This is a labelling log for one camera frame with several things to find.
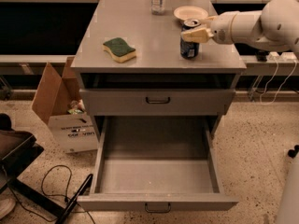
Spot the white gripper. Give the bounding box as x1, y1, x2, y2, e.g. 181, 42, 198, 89
181, 11, 263, 45

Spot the white cable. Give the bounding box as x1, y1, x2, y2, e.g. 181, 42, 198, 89
259, 58, 298, 105

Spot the open cardboard box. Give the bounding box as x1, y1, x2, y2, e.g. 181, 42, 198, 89
32, 57, 97, 153

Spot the black chair base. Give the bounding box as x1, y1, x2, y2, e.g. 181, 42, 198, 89
0, 113, 93, 224

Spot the black caster wheel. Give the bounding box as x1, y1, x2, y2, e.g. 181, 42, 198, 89
288, 145, 299, 158

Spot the grey drawer cabinet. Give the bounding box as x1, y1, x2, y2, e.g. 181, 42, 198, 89
72, 0, 246, 132

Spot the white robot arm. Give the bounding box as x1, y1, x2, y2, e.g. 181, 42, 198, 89
181, 0, 299, 58

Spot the closed grey upper drawer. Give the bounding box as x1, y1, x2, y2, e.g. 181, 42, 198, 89
79, 89, 235, 116

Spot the open grey lower drawer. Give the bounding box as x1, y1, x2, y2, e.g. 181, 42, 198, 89
78, 117, 238, 213

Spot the black power adapter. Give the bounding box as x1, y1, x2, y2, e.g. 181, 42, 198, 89
255, 50, 267, 62

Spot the blue pepsi can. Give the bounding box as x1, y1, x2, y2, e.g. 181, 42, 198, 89
180, 19, 200, 59

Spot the green yellow sponge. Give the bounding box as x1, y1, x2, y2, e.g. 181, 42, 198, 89
103, 37, 136, 63

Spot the white bowl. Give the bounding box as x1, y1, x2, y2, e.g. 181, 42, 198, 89
174, 6, 208, 23

